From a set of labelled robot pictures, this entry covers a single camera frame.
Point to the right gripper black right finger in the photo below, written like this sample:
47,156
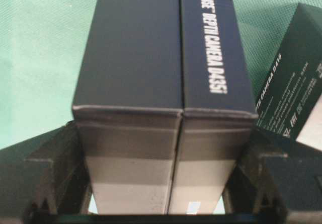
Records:
276,176

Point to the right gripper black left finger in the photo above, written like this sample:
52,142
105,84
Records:
44,174

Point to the black RealSense D415 box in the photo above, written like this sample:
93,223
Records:
289,103

